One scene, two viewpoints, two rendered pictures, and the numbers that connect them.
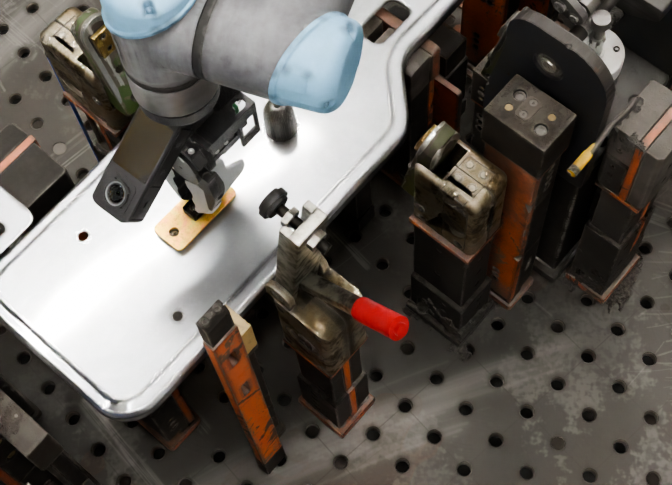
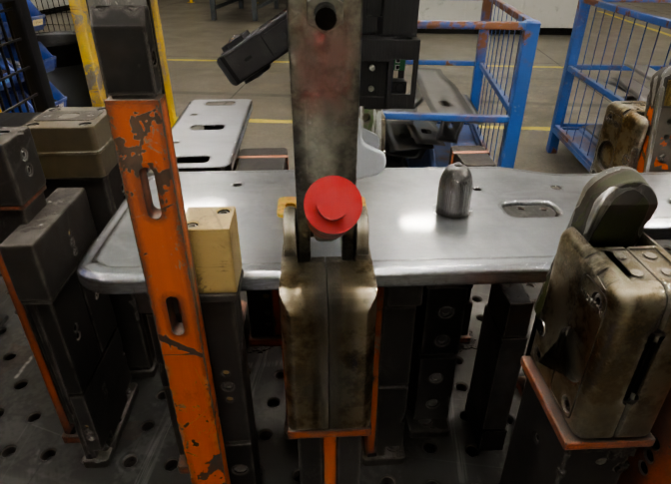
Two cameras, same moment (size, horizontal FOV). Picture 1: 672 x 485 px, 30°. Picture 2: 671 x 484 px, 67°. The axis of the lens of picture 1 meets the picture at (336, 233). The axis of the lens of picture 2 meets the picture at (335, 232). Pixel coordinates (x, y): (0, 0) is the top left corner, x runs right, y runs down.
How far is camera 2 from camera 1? 0.93 m
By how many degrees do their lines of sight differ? 44
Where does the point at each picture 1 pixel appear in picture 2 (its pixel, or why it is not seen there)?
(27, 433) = (25, 237)
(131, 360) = not seen: hidden behind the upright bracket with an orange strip
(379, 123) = (551, 249)
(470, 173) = (644, 262)
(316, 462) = not seen: outside the picture
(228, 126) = (375, 39)
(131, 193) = (244, 38)
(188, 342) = not seen: hidden behind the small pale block
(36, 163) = (272, 164)
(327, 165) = (467, 245)
